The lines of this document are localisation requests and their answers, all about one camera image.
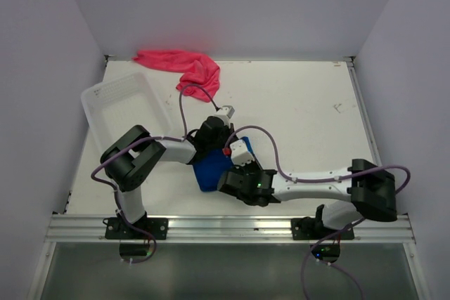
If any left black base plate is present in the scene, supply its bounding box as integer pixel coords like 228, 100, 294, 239
102, 216, 169, 240

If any pink towel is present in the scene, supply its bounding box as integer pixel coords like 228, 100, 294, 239
132, 50, 221, 103

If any right aluminium rail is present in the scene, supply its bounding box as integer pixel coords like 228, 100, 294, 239
346, 56, 398, 215

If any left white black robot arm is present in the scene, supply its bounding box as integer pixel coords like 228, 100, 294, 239
91, 115, 234, 239

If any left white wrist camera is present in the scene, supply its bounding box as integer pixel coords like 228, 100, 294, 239
214, 105, 235, 124

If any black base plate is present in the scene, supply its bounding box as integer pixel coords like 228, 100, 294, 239
102, 216, 169, 240
290, 216, 355, 240

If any aluminium rail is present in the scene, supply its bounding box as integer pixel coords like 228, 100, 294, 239
44, 214, 416, 244
346, 56, 398, 215

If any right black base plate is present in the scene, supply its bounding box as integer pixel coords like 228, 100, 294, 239
290, 216, 355, 240

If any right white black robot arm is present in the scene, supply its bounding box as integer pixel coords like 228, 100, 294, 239
217, 159, 397, 239

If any front aluminium rail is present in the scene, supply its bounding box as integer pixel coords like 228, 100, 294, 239
44, 214, 416, 244

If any blue towel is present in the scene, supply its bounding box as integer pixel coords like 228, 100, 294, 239
190, 140, 252, 193

